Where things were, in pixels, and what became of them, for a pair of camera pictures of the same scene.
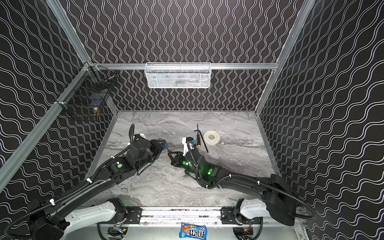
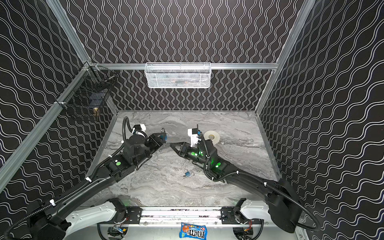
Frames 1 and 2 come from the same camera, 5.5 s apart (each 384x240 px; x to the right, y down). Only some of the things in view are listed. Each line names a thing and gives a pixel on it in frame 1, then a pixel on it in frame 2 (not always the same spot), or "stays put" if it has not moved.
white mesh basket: (178, 75) stays put
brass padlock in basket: (95, 111) stays put
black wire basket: (90, 89) stays put
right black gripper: (176, 157) → (183, 149)
